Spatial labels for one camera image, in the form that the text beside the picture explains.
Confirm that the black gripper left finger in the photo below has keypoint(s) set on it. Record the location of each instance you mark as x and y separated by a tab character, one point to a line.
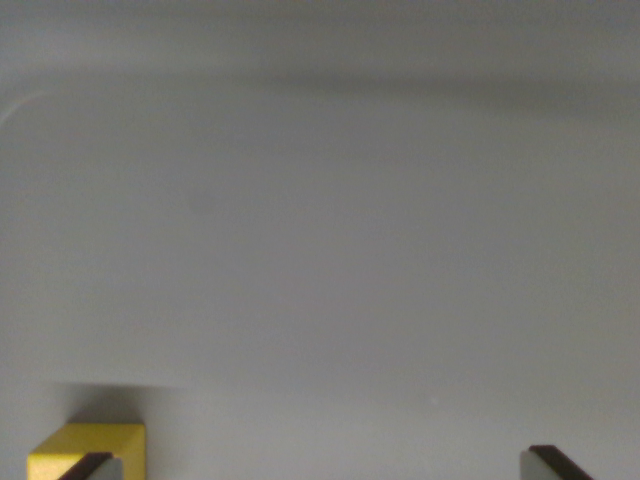
95	467

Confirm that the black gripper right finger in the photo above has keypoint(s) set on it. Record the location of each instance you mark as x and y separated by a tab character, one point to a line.
545	466

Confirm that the yellow cube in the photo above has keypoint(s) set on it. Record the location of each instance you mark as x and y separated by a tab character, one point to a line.
95	440

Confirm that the white plastic bin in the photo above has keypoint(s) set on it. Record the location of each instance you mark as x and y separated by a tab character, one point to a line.
330	225

